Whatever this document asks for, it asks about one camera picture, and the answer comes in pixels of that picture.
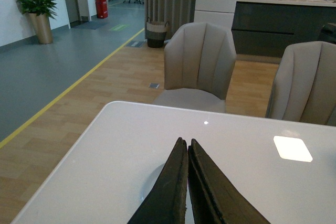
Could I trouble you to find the light blue round plate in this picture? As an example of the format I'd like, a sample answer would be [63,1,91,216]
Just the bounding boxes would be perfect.
[140,163,194,224]

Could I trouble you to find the beige upholstered chair right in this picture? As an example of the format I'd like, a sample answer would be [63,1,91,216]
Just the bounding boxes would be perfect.
[265,41,335,126]

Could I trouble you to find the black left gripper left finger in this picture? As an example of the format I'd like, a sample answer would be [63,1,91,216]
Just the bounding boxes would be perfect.
[128,137,188,223]

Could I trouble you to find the red cabinet box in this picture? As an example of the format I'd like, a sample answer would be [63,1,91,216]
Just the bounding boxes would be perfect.
[95,0,108,19]

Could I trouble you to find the green potted plant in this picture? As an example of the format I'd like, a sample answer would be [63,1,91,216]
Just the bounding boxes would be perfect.
[16,0,57,19]

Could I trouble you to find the beige upholstered chair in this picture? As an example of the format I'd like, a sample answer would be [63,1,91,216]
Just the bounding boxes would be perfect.
[265,41,335,126]
[153,22,236,113]

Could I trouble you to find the beige upholstered chair left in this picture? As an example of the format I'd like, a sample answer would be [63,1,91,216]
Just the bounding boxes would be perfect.
[153,22,236,113]

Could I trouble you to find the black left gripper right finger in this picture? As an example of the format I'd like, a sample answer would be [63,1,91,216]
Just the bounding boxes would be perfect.
[188,139,269,223]

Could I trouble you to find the gold tall plant pot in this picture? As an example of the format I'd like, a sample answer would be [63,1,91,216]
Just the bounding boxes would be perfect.
[28,13,53,44]

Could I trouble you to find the dark grey kitchen counter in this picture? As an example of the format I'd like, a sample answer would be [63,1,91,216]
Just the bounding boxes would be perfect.
[232,0,335,57]

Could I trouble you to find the woven laundry basket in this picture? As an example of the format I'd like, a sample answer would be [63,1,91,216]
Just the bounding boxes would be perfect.
[145,17,170,48]

